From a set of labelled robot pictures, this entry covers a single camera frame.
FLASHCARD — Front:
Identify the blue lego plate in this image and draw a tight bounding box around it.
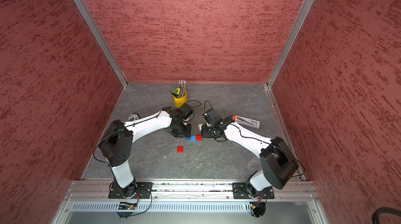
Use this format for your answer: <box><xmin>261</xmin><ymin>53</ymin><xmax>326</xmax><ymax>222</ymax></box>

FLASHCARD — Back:
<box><xmin>185</xmin><ymin>136</ymin><xmax>197</xmax><ymax>141</ymax></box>

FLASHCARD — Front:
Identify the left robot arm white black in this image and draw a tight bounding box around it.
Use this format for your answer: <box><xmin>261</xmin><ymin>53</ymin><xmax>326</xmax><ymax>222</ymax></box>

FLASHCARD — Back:
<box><xmin>97</xmin><ymin>105</ymin><xmax>194</xmax><ymax>200</ymax></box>

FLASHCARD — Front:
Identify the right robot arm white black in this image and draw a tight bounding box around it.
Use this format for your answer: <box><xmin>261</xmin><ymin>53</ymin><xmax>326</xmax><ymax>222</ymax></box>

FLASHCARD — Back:
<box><xmin>201</xmin><ymin>117</ymin><xmax>304</xmax><ymax>199</ymax></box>

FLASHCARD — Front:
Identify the yellow pen cup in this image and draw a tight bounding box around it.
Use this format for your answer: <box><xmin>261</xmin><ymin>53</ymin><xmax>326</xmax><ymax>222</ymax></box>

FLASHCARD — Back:
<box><xmin>172</xmin><ymin>89</ymin><xmax>188</xmax><ymax>108</ymax></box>

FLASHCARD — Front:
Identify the white blue red flat box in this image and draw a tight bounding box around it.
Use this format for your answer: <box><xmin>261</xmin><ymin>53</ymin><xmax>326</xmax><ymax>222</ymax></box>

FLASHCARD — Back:
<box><xmin>229</xmin><ymin>114</ymin><xmax>260</xmax><ymax>129</ymax></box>

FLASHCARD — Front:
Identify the pens bundle in cup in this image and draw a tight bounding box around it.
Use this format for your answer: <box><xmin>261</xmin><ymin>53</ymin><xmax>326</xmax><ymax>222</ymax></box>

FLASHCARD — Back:
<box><xmin>172</xmin><ymin>80</ymin><xmax>186</xmax><ymax>98</ymax></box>

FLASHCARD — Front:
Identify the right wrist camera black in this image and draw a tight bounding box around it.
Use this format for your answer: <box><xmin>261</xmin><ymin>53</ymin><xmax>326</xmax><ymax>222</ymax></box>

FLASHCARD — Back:
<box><xmin>203</xmin><ymin>108</ymin><xmax>223</xmax><ymax>126</ymax></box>

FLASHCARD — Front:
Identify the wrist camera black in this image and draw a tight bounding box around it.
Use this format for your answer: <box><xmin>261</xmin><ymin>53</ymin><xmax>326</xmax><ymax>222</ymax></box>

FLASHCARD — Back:
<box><xmin>203</xmin><ymin>108</ymin><xmax>223</xmax><ymax>126</ymax></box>
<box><xmin>178</xmin><ymin>103</ymin><xmax>193</xmax><ymax>122</ymax></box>

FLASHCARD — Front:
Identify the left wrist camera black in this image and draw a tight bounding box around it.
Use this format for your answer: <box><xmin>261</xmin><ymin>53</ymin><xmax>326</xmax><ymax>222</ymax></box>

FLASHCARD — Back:
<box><xmin>178</xmin><ymin>103</ymin><xmax>193</xmax><ymax>122</ymax></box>

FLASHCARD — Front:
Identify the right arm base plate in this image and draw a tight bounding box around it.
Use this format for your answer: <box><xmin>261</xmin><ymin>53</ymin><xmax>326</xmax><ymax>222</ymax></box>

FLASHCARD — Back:
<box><xmin>232</xmin><ymin>182</ymin><xmax>275</xmax><ymax>200</ymax></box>

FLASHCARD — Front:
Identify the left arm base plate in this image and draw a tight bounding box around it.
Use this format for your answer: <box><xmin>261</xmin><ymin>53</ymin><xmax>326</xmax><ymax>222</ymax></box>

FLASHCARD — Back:
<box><xmin>108</xmin><ymin>181</ymin><xmax>153</xmax><ymax>200</ymax></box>

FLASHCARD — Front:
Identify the left aluminium corner post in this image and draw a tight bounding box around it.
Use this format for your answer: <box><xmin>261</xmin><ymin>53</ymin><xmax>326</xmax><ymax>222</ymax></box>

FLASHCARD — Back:
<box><xmin>73</xmin><ymin>0</ymin><xmax>128</xmax><ymax>89</ymax></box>

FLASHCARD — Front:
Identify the aluminium corner post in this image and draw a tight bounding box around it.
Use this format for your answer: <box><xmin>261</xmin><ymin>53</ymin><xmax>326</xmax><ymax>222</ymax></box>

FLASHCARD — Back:
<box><xmin>73</xmin><ymin>0</ymin><xmax>128</xmax><ymax>89</ymax></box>
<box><xmin>267</xmin><ymin>0</ymin><xmax>314</xmax><ymax>89</ymax></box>

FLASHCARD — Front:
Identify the white slotted cable duct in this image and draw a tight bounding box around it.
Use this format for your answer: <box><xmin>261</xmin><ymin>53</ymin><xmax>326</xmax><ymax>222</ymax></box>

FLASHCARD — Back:
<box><xmin>72</xmin><ymin>202</ymin><xmax>250</xmax><ymax>213</ymax></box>

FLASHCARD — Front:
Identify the aluminium front rail frame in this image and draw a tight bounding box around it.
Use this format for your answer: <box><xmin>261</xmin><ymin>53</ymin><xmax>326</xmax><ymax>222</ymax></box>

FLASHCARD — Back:
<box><xmin>53</xmin><ymin>180</ymin><xmax>328</xmax><ymax>224</ymax></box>

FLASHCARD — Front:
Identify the black cable bottom right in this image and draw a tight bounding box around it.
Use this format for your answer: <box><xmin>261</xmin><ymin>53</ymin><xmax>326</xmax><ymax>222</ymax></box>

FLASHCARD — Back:
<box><xmin>372</xmin><ymin>207</ymin><xmax>401</xmax><ymax>224</ymax></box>

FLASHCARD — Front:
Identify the right aluminium corner post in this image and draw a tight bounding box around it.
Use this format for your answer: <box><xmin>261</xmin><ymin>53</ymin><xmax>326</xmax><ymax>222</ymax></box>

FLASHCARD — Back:
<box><xmin>267</xmin><ymin>0</ymin><xmax>314</xmax><ymax>89</ymax></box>

